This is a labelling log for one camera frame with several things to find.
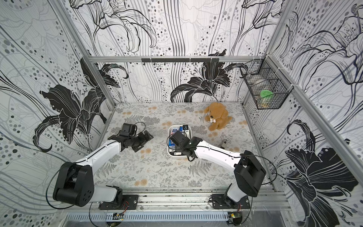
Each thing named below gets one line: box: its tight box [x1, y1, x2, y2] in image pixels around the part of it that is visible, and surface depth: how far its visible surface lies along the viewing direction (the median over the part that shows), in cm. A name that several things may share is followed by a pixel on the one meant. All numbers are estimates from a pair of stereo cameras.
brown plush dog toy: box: [203, 102, 233, 131], surface depth 95 cm
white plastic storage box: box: [166, 124, 193, 158], surface depth 75 cm
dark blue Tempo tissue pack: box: [168, 139, 176, 150], surface depth 90 cm
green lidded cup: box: [259, 89, 274, 100], surface depth 80 cm
